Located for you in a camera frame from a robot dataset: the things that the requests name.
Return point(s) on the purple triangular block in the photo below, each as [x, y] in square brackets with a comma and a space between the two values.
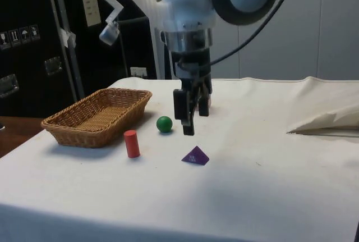
[196, 157]

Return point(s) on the black cabinet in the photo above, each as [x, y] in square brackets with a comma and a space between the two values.
[28, 42]

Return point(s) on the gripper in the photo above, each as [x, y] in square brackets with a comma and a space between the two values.
[196, 59]

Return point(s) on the pale locker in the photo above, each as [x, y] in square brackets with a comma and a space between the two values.
[308, 28]

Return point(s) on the wicker basket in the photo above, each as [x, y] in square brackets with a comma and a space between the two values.
[95, 118]

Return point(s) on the green ball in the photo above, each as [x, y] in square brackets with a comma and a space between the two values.
[164, 124]

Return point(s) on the red cylinder block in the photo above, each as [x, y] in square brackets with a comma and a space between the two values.
[131, 144]

